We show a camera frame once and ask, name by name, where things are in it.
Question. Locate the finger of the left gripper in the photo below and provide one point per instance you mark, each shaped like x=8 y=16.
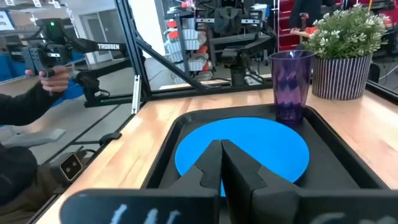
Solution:
x=221 y=24
x=235 y=24

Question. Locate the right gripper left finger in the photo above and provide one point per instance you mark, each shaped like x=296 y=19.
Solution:
x=205 y=174

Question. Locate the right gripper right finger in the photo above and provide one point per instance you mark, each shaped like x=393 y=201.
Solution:
x=242 y=186

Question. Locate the blue round plate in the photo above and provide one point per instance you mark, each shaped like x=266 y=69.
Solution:
x=248 y=137

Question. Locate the purple translucent cup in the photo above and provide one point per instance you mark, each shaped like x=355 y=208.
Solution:
x=290 y=93

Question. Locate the person's forearm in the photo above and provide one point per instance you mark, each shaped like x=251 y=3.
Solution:
x=25 y=105

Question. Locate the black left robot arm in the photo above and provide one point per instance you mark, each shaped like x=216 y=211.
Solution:
x=237 y=71

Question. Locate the black plastic tray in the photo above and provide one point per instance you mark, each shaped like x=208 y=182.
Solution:
x=326 y=174

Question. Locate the shelf with storage bins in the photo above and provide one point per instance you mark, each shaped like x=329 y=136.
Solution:
x=189 y=40

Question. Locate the red tool cabinet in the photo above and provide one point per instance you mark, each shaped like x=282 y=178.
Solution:
x=284 y=37

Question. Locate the person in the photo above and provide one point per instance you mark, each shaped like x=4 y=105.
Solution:
x=15 y=174
x=308 y=12

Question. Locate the potted plant striped pot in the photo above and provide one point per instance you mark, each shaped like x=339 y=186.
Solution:
x=342 y=77

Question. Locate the black device white face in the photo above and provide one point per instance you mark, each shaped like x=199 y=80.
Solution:
x=71 y=166

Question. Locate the person's hand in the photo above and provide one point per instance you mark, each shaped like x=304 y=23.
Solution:
x=56 y=82

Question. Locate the blue panel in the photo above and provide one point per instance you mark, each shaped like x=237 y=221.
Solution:
x=6 y=68

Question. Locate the black aluminium frame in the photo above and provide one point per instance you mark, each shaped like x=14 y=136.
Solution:
x=130 y=46

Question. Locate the silver bracket plate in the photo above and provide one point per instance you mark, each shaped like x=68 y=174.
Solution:
x=136 y=93

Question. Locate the black frame foot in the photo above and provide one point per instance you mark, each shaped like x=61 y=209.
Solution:
x=110 y=138

